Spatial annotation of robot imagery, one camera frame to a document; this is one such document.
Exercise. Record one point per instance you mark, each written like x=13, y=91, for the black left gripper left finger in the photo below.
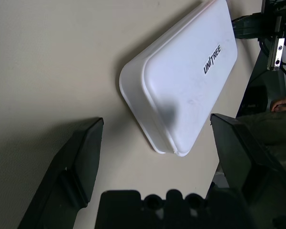
x=74, y=167

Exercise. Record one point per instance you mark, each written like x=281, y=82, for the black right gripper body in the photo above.
x=276, y=43

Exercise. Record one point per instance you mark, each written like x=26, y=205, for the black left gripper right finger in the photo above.
x=248, y=162

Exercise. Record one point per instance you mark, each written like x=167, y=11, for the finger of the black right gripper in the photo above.
x=248, y=26

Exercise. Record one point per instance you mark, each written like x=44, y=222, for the white Unitree pencil case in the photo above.
x=181, y=83

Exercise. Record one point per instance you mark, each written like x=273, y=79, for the bystander bare hand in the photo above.
x=284, y=105

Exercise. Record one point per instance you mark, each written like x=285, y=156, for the person in olive clothing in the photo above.
x=271, y=126

